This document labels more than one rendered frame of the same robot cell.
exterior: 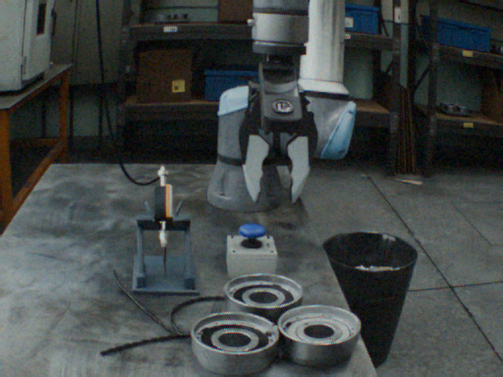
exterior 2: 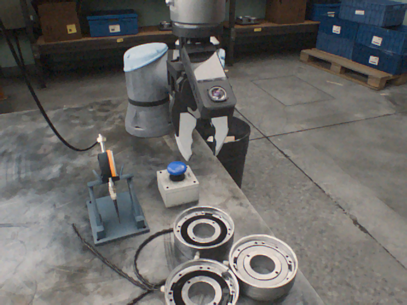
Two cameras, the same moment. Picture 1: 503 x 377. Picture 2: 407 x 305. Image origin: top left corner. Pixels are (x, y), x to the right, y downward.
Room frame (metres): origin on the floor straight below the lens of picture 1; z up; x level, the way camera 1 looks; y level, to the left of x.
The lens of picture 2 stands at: (0.36, 0.09, 1.25)
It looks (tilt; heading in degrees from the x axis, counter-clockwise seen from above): 31 degrees down; 346
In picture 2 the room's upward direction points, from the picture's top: straight up
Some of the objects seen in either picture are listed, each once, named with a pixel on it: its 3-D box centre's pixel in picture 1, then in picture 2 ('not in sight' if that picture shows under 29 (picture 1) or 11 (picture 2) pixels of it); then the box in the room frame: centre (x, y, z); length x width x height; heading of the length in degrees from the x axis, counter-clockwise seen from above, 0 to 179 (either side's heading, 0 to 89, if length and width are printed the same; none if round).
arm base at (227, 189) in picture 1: (246, 176); (149, 110); (1.27, 0.01, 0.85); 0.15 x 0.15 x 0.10
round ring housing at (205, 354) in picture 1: (234, 345); (201, 296); (0.66, 0.01, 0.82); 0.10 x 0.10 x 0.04
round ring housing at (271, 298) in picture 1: (262, 302); (203, 233); (0.78, -0.02, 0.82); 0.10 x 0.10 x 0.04
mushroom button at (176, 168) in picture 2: (251, 242); (177, 175); (0.93, 0.00, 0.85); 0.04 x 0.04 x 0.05
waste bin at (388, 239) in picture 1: (362, 305); (218, 160); (1.91, -0.40, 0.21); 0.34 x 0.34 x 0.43
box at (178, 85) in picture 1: (165, 73); (60, 19); (4.32, 0.62, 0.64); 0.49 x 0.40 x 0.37; 100
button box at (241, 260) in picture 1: (251, 255); (177, 183); (0.93, 0.00, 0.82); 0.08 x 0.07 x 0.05; 5
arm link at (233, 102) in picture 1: (251, 119); (149, 70); (1.27, 0.00, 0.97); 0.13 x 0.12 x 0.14; 77
